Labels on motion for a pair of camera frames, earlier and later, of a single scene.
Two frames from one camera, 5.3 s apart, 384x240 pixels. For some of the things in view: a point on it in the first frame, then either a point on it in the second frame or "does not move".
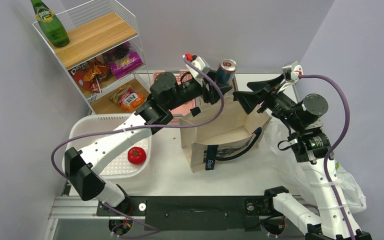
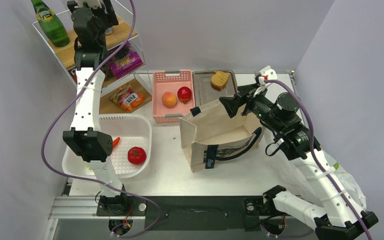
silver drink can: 226,72 → 109,31
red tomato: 137,155 does not move
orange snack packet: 127,98 does not move
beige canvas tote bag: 223,130 does not move
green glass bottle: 52,26 does not move
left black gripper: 213,93 → 106,14
